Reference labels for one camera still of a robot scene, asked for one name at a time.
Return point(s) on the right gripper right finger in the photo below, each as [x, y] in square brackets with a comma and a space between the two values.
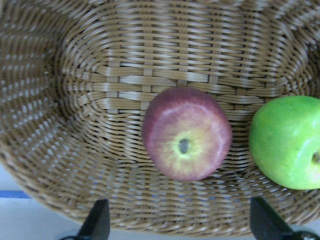
[265, 223]

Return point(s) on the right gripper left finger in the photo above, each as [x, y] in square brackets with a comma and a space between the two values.
[97, 224]

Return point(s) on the green apple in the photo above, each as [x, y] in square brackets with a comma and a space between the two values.
[284, 141]

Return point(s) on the red apple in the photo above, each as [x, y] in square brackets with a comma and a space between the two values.
[186, 133]

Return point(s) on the wicker basket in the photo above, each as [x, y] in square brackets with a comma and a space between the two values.
[76, 77]

